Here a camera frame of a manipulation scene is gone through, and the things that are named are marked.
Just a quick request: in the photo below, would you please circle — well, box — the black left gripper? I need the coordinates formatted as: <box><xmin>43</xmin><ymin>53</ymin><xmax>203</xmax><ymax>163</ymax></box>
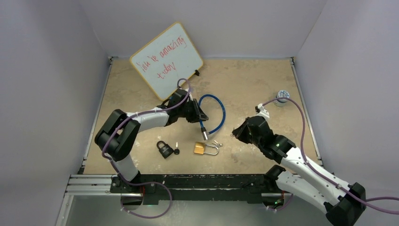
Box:
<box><xmin>177</xmin><ymin>99</ymin><xmax>207</xmax><ymax>123</ymax></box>

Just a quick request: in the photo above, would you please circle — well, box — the blue cable lock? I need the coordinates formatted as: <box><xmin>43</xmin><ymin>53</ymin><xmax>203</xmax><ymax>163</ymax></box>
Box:
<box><xmin>198</xmin><ymin>94</ymin><xmax>226</xmax><ymax>141</ymax></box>

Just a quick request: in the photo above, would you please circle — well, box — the black-headed key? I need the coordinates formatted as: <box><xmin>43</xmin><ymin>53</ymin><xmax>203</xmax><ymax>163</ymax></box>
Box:
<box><xmin>174</xmin><ymin>142</ymin><xmax>180</xmax><ymax>155</ymax></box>

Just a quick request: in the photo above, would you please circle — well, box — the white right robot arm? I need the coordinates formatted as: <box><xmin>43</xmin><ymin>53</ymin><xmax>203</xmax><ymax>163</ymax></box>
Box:
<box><xmin>232</xmin><ymin>115</ymin><xmax>366</xmax><ymax>226</ymax></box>

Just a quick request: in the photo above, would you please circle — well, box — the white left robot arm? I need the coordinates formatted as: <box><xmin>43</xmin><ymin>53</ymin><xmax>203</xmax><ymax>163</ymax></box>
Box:
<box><xmin>95</xmin><ymin>89</ymin><xmax>209</xmax><ymax>193</ymax></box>

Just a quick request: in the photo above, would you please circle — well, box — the silver key bunch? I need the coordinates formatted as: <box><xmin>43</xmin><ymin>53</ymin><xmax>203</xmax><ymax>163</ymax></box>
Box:
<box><xmin>212</xmin><ymin>140</ymin><xmax>223</xmax><ymax>147</ymax></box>

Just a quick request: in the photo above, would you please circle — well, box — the brass padlock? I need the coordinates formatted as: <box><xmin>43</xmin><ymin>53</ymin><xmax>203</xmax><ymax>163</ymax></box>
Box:
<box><xmin>193</xmin><ymin>142</ymin><xmax>219</xmax><ymax>155</ymax></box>

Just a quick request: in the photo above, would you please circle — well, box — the black padlock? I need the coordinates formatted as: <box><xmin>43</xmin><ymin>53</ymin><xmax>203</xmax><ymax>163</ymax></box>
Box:
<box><xmin>156</xmin><ymin>140</ymin><xmax>174</xmax><ymax>159</ymax></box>

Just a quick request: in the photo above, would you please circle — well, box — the white dry-erase board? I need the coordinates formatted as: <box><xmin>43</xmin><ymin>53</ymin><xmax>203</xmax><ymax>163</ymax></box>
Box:
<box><xmin>129</xmin><ymin>22</ymin><xmax>204</xmax><ymax>100</ymax></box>

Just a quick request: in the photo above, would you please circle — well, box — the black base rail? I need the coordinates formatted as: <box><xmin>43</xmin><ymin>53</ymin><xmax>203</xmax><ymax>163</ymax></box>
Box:
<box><xmin>110</xmin><ymin>174</ymin><xmax>290</xmax><ymax>208</ymax></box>

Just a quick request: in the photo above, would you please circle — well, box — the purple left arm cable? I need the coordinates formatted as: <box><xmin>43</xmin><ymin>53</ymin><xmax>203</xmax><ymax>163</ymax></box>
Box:
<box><xmin>102</xmin><ymin>78</ymin><xmax>192</xmax><ymax>219</ymax></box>

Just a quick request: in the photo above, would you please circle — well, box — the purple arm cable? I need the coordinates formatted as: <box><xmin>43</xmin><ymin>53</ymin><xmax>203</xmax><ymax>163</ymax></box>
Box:
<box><xmin>102</xmin><ymin>78</ymin><xmax>192</xmax><ymax>219</ymax></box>
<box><xmin>261</xmin><ymin>97</ymin><xmax>399</xmax><ymax>216</ymax></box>

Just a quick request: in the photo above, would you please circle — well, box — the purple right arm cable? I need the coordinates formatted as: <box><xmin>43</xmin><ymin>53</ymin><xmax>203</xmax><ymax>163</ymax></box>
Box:
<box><xmin>261</xmin><ymin>97</ymin><xmax>399</xmax><ymax>216</ymax></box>

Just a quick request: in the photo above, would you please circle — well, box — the aluminium frame rail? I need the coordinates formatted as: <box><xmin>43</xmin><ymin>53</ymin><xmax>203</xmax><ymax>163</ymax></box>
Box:
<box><xmin>65</xmin><ymin>174</ymin><xmax>116</xmax><ymax>196</ymax></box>

